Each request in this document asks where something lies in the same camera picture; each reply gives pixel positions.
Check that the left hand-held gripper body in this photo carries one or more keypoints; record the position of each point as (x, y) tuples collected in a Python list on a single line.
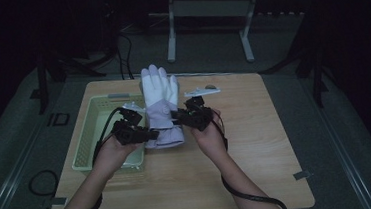
[(129, 134)]

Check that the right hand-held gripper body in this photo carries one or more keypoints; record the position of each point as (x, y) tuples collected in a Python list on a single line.
[(198, 117)]

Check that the lilac glove with white back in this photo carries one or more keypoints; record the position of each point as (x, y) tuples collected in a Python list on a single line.
[(159, 93)]

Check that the pale green plastic basket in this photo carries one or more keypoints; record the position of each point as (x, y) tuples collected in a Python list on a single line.
[(86, 142)]

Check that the person's left hand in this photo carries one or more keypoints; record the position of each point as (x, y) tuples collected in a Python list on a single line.
[(110, 157)]

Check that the person's right hand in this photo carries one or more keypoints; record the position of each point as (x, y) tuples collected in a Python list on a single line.
[(213, 142)]

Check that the grey round table grommet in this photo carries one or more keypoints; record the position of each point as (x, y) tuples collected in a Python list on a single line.
[(210, 86)]

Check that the grey tape strip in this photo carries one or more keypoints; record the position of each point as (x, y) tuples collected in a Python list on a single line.
[(58, 201), (302, 175)]

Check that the black tripod stand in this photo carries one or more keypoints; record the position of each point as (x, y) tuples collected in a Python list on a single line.
[(316, 70), (42, 85)]

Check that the white metal stand frame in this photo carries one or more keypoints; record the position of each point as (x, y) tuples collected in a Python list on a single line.
[(209, 7)]

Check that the metal floor rail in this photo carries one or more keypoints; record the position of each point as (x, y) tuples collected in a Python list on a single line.
[(9, 185), (341, 152)]

